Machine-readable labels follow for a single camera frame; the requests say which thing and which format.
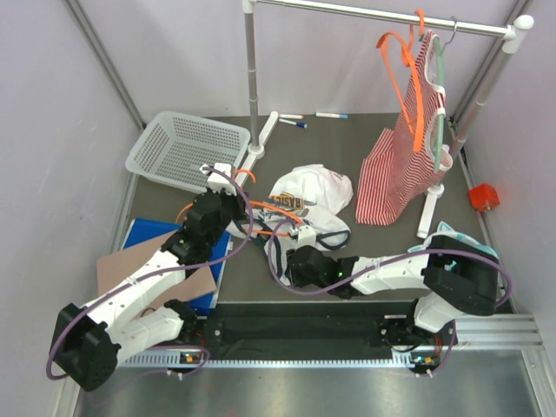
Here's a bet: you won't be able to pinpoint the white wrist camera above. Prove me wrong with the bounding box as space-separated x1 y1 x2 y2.
289 224 316 249
200 162 236 195

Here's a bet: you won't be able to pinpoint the teal cat ear headphones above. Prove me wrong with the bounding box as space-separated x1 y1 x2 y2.
407 222 500 261

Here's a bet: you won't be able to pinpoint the green hanger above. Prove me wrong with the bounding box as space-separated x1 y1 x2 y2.
432 36 452 173

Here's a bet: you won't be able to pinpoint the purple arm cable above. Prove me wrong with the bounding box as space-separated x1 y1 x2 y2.
267 217 514 378
45 165 255 382

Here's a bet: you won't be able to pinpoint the red cube block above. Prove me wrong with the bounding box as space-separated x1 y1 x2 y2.
468 183 500 213

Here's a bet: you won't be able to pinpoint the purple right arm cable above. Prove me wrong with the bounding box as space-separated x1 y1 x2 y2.
267 217 514 378

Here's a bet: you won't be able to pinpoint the red striped tank top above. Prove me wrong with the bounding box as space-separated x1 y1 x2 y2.
355 30 453 226

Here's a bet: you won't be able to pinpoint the white marker blue tip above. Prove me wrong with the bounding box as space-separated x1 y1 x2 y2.
314 112 348 119

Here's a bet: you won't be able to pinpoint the white printed tank top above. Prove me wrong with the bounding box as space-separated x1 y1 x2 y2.
250 164 354 285

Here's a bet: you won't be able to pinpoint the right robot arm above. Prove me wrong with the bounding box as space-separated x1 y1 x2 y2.
287 230 499 344

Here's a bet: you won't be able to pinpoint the brown cardboard sheet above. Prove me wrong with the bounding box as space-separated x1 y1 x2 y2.
96 235 216 318

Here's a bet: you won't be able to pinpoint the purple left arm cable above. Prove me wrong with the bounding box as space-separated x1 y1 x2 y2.
45 165 255 382

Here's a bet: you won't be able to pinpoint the white metal clothes rack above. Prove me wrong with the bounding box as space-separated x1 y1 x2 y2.
228 0 536 239

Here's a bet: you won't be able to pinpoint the white marker orange cap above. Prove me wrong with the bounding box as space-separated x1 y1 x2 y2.
279 113 304 120

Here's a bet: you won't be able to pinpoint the white marker blue cap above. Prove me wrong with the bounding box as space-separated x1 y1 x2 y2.
278 118 308 129

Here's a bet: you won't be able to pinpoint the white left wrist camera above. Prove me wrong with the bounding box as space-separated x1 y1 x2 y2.
200 162 236 195

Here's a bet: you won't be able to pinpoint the orange hanger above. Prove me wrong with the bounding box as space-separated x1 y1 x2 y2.
175 169 304 227
376 23 425 153

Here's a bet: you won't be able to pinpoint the white perforated plastic basket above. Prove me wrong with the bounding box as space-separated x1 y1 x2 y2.
125 111 250 193

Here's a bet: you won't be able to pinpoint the grey aluminium frame post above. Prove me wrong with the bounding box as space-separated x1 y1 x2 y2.
63 0 146 129

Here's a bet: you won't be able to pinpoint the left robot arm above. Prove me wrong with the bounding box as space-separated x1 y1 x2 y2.
46 190 253 392

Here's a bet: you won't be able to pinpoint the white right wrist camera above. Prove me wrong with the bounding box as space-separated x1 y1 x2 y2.
289 224 316 249

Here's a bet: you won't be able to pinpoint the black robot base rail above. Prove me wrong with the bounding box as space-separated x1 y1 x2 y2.
182 301 457 360

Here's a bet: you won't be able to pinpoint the grey slotted cable duct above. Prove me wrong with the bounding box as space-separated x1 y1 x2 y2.
121 349 436 369

